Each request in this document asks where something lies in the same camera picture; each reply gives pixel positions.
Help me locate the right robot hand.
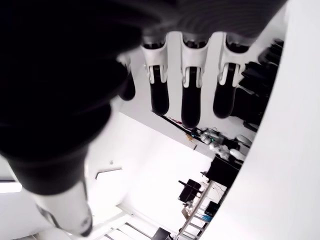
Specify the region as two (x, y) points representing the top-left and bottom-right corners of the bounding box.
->
(0, 0), (288, 237)

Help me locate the white humanoid robot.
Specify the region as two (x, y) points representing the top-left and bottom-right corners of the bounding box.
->
(199, 126), (251, 162)

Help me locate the black box cabinet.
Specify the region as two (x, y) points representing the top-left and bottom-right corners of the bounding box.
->
(206, 154), (244, 189)

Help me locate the silver metal ladder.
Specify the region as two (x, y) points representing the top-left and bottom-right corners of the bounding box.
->
(176, 181), (226, 240)

